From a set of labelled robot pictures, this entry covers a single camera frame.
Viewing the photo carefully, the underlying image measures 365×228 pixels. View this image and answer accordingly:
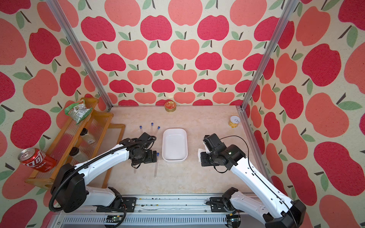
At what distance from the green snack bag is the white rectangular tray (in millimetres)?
469

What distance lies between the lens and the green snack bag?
75 centimetres

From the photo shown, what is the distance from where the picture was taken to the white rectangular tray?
3.03ft
